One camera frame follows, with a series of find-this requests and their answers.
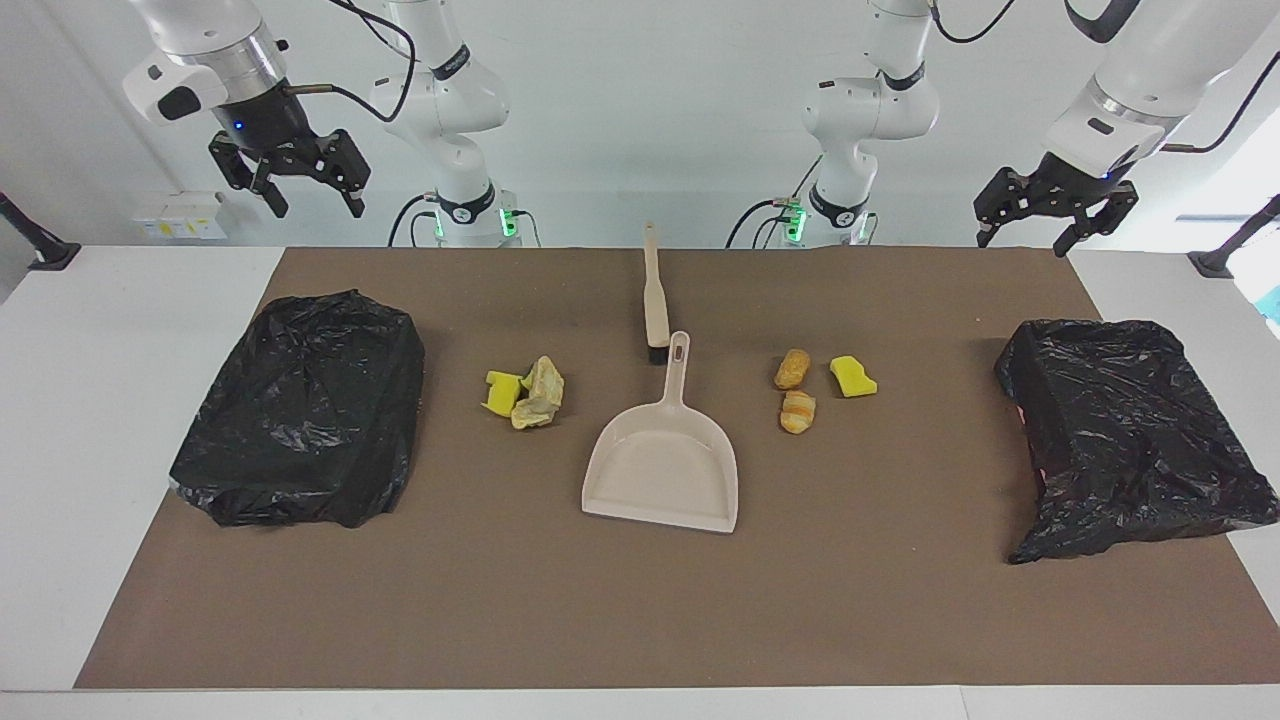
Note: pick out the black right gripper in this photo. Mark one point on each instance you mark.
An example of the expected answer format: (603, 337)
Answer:
(262, 120)

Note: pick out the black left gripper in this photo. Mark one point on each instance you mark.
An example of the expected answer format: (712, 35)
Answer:
(1065, 185)

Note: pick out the yellow sponge green backing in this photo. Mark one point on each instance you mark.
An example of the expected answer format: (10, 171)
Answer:
(853, 377)

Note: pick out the yellow notched sponge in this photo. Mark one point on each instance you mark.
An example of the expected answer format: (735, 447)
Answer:
(500, 395)

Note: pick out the brown bread roll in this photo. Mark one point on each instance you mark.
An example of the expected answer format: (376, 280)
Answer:
(792, 368)

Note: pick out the croissant shaped bread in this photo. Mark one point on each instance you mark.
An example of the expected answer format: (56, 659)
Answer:
(797, 411)

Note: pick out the pale crusty bread piece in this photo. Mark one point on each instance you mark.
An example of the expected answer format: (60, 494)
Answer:
(540, 392)

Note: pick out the beige brush black bristles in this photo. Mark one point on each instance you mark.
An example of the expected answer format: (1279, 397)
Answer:
(655, 300)

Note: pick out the beige plastic dustpan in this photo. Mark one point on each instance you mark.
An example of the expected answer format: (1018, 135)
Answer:
(660, 470)

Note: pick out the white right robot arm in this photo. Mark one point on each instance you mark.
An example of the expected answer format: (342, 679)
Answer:
(455, 110)

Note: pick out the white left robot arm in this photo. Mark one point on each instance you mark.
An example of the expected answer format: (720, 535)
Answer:
(870, 110)

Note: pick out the left black trash bag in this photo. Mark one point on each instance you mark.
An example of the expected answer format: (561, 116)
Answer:
(1130, 440)

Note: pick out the black trash bag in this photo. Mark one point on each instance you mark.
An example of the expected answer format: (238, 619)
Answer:
(300, 420)
(1130, 440)

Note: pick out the right black trash bag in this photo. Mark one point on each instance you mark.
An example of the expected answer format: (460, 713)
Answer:
(300, 420)

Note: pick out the black clamp stand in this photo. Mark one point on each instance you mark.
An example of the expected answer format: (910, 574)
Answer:
(1220, 260)
(45, 250)

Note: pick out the teal object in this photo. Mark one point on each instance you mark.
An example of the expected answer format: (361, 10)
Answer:
(1270, 303)

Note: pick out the brown table mat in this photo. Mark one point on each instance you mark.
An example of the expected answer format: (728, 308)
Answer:
(600, 600)

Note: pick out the white wall socket box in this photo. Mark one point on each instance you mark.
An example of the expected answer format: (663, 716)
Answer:
(180, 215)

